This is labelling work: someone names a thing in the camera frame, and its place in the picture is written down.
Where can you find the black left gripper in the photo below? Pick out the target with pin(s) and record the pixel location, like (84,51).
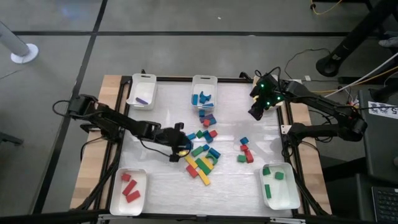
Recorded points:
(171,138)

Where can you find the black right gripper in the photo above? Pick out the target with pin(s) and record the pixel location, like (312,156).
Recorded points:
(269,93)

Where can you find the blue bar block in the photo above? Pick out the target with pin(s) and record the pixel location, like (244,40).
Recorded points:
(191,136)
(195,99)

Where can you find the purple bar block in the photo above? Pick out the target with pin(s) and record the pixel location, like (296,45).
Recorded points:
(142,100)
(209,117)

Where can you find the green cube block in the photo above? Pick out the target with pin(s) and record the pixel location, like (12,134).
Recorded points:
(242,158)
(266,171)
(279,175)
(199,134)

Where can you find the green blocks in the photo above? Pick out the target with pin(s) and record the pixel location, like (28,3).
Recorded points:
(267,191)

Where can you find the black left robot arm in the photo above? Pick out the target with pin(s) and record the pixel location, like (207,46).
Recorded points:
(124,124)

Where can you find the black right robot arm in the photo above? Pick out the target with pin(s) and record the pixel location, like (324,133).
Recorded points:
(320,101)

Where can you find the white plastic bin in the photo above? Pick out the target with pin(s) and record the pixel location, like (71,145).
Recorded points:
(203,82)
(143,87)
(118,205)
(284,193)
(280,105)

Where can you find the green bar block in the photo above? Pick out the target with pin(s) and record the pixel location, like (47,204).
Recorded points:
(203,166)
(197,151)

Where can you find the green arch block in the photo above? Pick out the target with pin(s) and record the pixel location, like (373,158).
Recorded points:
(215,161)

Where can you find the white plastic table sheet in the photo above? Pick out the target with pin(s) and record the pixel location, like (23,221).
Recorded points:
(161,199)

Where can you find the black floor stand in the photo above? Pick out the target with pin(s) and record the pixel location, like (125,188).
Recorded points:
(329,63)

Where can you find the white paper label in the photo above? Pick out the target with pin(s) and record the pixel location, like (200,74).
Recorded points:
(382,110)

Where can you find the black computer case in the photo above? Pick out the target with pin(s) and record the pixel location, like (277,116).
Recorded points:
(379,149)

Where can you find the person's shoe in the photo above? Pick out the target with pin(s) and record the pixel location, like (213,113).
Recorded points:
(388,42)

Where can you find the dark grey furniture leg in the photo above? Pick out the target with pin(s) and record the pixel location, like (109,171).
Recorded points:
(11,138)

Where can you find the black keyboard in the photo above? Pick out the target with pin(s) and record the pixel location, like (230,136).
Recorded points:
(385,205)

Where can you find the white pole with round base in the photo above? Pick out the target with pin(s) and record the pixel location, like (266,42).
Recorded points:
(25,54)

